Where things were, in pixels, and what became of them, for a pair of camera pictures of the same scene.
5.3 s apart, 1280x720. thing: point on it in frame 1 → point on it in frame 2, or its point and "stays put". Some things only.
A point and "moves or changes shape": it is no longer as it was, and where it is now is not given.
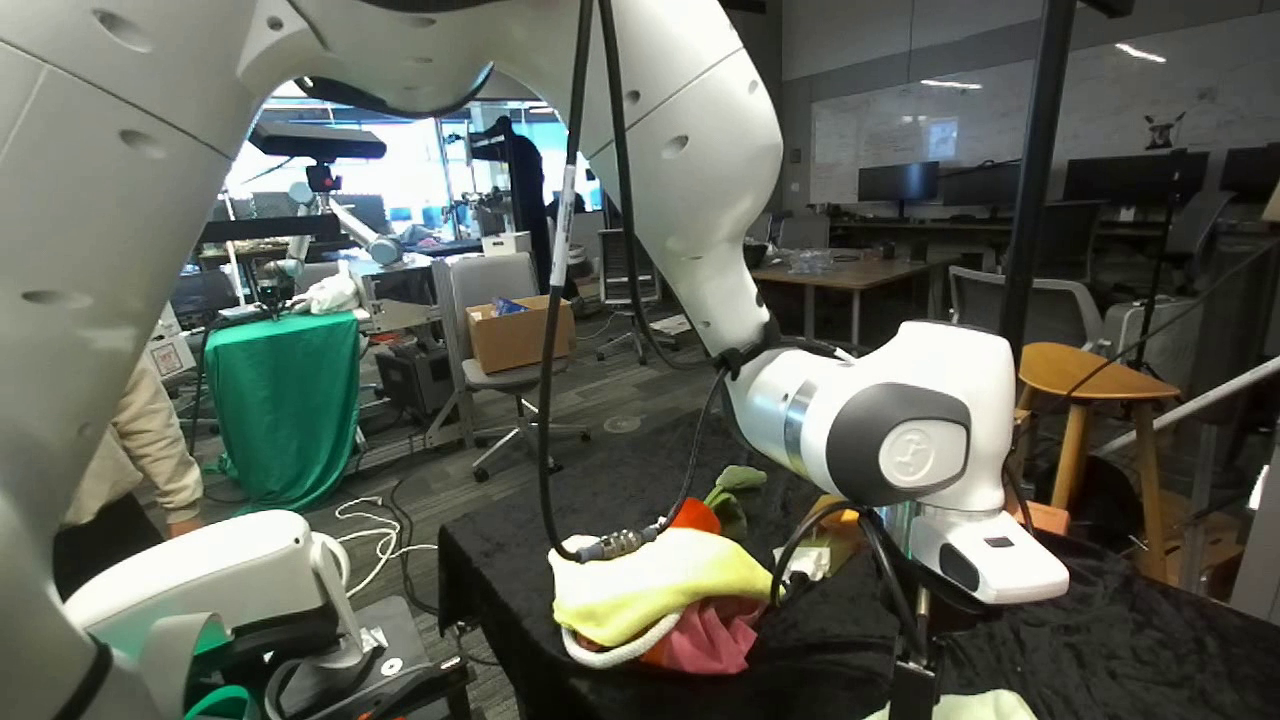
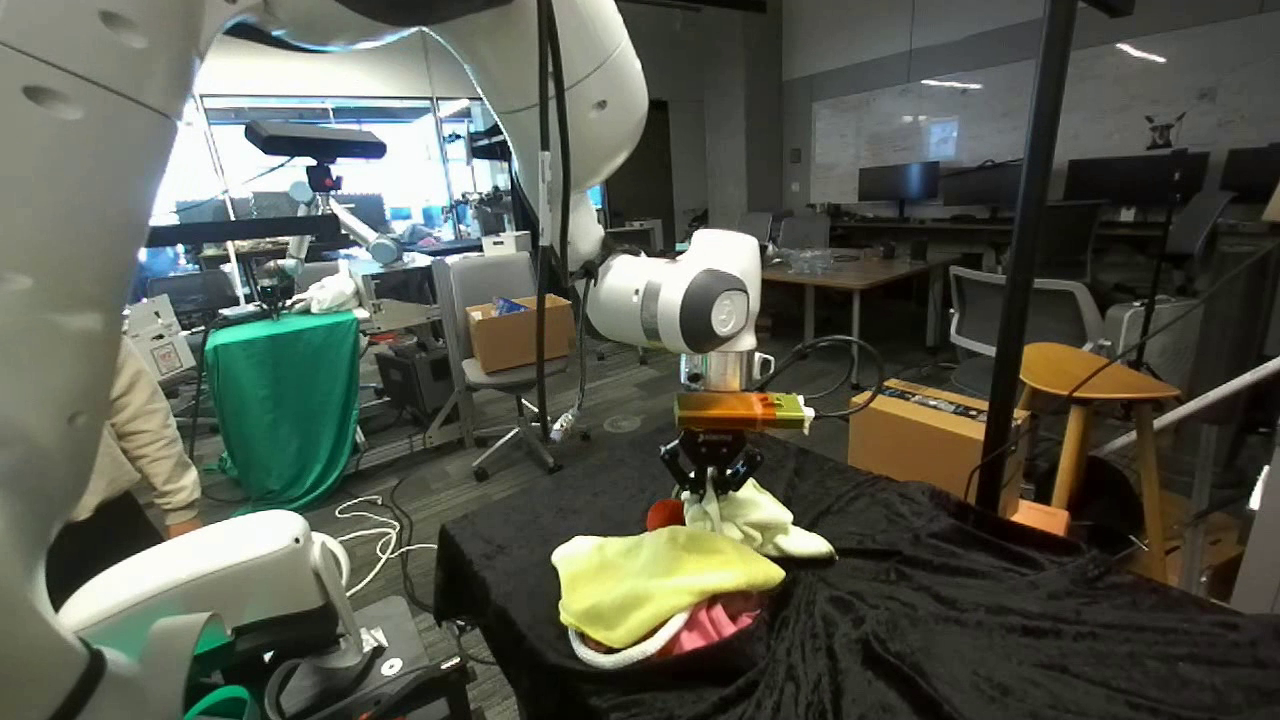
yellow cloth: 650,582 stays put
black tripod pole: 1043,173 stays put
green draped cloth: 286,403 stays put
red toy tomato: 700,511 → 666,515
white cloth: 983,704 → 754,515
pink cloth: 710,639 moves or changes shape
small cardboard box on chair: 516,334 stays put
